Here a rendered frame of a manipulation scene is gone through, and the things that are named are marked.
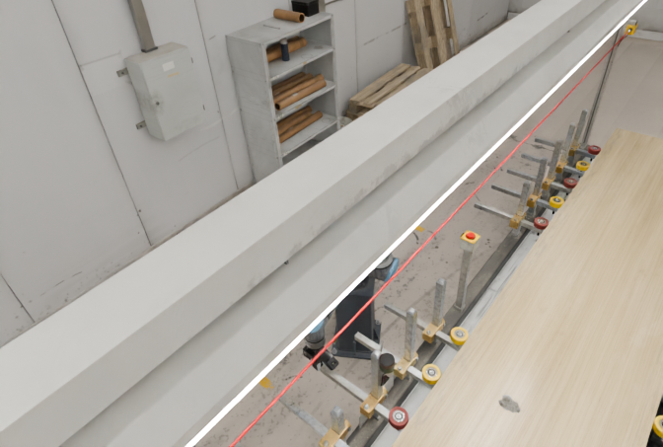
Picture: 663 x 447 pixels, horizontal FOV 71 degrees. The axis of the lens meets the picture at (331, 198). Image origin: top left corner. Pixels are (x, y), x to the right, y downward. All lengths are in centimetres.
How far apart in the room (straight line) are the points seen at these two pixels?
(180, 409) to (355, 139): 34
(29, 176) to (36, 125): 34
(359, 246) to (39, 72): 309
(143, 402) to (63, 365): 9
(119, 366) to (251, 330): 13
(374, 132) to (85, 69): 313
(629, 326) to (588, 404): 50
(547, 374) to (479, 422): 39
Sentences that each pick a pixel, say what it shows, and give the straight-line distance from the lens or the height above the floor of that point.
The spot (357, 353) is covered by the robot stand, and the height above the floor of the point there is 2.
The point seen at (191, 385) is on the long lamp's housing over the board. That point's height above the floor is 237.
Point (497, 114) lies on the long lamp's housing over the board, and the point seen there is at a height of 237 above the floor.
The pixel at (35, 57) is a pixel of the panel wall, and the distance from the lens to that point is 347.
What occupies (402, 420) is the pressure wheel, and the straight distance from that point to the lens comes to 208.
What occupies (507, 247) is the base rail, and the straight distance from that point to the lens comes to 309.
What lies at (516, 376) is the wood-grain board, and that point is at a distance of 226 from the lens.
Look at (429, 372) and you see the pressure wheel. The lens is 219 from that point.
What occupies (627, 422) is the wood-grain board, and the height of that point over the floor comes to 90.
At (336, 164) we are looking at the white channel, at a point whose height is 246.
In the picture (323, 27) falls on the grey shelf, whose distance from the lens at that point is 458.
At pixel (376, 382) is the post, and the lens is 205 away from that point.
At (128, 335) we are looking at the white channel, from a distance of 40.
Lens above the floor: 275
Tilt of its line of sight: 37 degrees down
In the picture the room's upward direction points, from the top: 4 degrees counter-clockwise
